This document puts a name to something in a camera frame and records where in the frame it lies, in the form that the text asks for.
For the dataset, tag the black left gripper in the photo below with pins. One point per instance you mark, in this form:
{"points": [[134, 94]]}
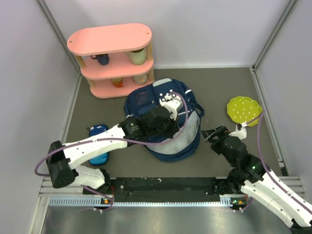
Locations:
{"points": [[173, 129]]}

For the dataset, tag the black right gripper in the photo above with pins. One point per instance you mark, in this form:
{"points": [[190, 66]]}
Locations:
{"points": [[221, 132]]}

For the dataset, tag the navy blue student backpack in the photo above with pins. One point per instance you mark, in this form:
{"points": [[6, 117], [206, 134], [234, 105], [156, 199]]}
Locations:
{"points": [[143, 99]]}

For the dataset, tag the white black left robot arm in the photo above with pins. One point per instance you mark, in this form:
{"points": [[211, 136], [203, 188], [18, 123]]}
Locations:
{"points": [[65, 161]]}

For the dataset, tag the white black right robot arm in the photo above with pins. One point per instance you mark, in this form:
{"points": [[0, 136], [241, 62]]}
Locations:
{"points": [[251, 176]]}

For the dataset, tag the green polka dot plate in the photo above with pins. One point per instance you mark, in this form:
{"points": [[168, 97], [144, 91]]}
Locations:
{"points": [[244, 110]]}

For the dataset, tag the patterned small bowl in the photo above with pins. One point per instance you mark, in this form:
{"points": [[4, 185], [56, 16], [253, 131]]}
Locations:
{"points": [[141, 79]]}

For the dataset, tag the orange cup on shelf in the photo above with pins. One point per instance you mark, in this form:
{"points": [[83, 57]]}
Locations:
{"points": [[117, 82]]}

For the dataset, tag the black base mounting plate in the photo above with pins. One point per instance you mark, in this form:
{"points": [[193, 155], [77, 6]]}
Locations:
{"points": [[168, 189]]}

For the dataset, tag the blue dinosaur pencil case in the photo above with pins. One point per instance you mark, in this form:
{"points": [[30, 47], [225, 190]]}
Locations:
{"points": [[93, 131]]}

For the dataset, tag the pale green cup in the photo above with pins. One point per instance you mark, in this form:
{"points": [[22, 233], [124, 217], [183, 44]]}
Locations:
{"points": [[137, 57]]}

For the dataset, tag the pink three-tier shelf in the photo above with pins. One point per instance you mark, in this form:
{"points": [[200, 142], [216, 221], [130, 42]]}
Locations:
{"points": [[113, 40]]}

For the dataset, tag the dark blue mug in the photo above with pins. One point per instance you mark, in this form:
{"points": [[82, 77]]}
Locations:
{"points": [[102, 59]]}

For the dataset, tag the aluminium frame rail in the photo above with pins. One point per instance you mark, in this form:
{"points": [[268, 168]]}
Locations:
{"points": [[48, 190]]}

